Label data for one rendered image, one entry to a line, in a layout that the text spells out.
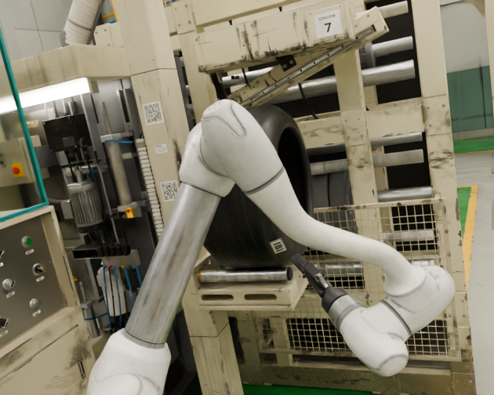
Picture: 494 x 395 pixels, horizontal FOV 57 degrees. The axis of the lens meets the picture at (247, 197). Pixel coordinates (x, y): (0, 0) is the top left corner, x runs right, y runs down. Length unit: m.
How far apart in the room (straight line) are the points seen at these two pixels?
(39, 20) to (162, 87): 12.01
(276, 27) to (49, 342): 1.34
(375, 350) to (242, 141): 0.55
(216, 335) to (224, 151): 1.10
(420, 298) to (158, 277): 0.60
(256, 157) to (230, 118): 0.09
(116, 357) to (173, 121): 0.90
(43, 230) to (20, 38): 11.52
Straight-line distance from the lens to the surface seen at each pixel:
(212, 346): 1.91
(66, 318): 1.72
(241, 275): 1.61
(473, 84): 10.60
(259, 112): 1.51
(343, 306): 1.18
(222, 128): 0.89
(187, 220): 1.04
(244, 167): 0.90
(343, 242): 1.02
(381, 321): 1.13
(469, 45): 10.67
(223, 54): 1.86
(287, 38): 1.77
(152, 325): 1.08
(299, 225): 0.97
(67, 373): 1.75
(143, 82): 1.72
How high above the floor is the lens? 1.47
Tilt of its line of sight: 11 degrees down
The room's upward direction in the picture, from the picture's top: 11 degrees counter-clockwise
